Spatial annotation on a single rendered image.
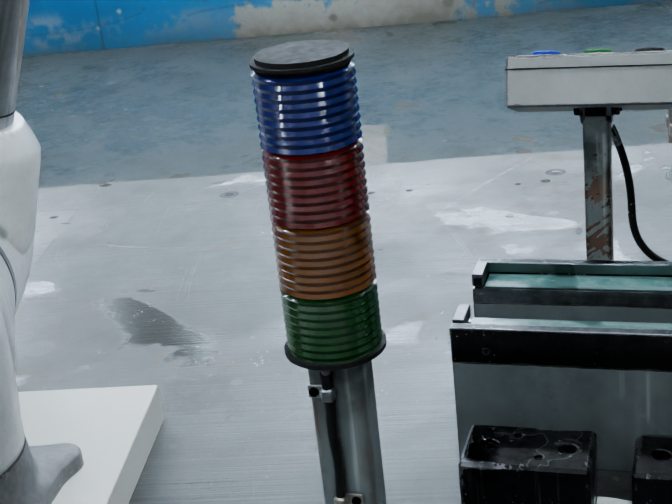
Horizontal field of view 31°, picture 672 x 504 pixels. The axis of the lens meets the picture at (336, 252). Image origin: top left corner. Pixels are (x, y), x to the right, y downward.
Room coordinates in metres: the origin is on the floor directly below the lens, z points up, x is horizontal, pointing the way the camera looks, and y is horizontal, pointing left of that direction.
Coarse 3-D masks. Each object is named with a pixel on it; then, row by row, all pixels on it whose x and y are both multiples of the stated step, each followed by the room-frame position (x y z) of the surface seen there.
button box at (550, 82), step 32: (512, 64) 1.16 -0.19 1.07; (544, 64) 1.15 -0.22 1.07; (576, 64) 1.14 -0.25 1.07; (608, 64) 1.13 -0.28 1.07; (640, 64) 1.12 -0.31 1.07; (512, 96) 1.15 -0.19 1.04; (544, 96) 1.14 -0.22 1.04; (576, 96) 1.13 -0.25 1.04; (608, 96) 1.12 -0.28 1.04; (640, 96) 1.11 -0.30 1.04
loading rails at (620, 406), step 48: (480, 288) 0.99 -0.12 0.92; (528, 288) 0.97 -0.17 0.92; (576, 288) 0.96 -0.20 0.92; (624, 288) 0.95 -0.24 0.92; (480, 336) 0.88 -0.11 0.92; (528, 336) 0.87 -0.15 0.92; (576, 336) 0.86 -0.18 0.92; (624, 336) 0.85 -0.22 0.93; (480, 384) 0.89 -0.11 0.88; (528, 384) 0.87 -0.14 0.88; (576, 384) 0.86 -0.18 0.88; (624, 384) 0.85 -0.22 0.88; (624, 432) 0.85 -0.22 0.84
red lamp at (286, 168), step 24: (360, 144) 0.67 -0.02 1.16; (264, 168) 0.68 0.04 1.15; (288, 168) 0.66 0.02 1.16; (312, 168) 0.65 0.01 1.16; (336, 168) 0.66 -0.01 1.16; (360, 168) 0.67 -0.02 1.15; (288, 192) 0.66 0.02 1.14; (312, 192) 0.65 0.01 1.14; (336, 192) 0.66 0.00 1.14; (360, 192) 0.67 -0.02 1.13; (288, 216) 0.66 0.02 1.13; (312, 216) 0.65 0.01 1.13; (336, 216) 0.65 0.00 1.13; (360, 216) 0.66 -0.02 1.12
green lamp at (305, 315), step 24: (288, 312) 0.67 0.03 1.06; (312, 312) 0.65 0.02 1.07; (336, 312) 0.65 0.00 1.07; (360, 312) 0.66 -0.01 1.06; (288, 336) 0.68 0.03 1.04; (312, 336) 0.66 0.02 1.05; (336, 336) 0.65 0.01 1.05; (360, 336) 0.66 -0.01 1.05; (312, 360) 0.66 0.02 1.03; (336, 360) 0.65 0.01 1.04
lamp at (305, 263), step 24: (288, 240) 0.66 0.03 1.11; (312, 240) 0.65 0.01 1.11; (336, 240) 0.65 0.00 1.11; (360, 240) 0.66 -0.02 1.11; (288, 264) 0.66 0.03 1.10; (312, 264) 0.65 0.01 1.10; (336, 264) 0.65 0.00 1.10; (360, 264) 0.66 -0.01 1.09; (288, 288) 0.67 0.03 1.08; (312, 288) 0.65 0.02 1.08; (336, 288) 0.65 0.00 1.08; (360, 288) 0.66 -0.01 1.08
